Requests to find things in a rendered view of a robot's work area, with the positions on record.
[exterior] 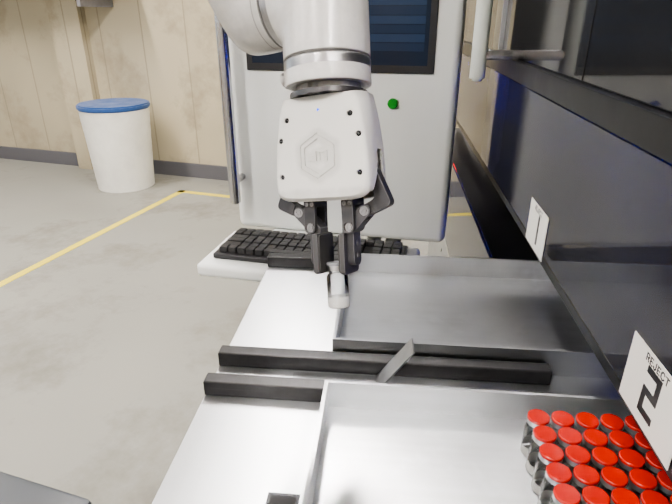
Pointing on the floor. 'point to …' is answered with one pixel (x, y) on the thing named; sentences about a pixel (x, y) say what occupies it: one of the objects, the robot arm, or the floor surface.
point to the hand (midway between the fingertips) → (336, 252)
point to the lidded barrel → (119, 143)
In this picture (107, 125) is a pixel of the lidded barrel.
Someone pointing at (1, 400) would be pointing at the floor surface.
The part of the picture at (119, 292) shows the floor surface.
